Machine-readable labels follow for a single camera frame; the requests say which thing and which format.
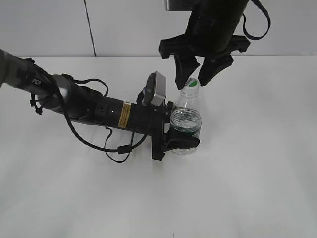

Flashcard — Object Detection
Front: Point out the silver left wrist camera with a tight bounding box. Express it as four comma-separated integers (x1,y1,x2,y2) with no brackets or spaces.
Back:
141,71,166,106

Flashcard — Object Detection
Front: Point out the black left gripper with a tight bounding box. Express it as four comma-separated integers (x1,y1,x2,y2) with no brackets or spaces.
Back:
138,101,200,161

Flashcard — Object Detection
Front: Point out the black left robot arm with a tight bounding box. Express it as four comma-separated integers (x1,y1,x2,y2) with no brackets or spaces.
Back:
0,51,200,160

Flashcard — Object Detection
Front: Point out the white green bottle cap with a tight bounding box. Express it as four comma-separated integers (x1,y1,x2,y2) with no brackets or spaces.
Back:
181,78,200,97

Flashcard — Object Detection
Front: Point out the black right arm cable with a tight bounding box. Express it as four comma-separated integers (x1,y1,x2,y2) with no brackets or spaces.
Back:
241,0,271,41

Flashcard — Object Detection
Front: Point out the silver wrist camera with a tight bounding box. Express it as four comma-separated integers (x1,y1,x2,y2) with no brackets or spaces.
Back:
163,0,200,11
141,71,166,106

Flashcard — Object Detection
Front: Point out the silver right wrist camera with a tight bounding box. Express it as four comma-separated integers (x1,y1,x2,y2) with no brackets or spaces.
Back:
163,0,200,11

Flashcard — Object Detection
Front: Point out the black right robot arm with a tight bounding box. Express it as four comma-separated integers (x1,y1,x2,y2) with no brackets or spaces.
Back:
159,0,250,90

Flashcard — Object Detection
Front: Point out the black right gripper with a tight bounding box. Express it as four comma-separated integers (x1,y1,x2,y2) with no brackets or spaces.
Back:
159,14,250,89

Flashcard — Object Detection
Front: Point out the clear Cestbon water bottle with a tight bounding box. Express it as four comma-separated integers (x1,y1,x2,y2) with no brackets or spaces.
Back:
169,86,203,157

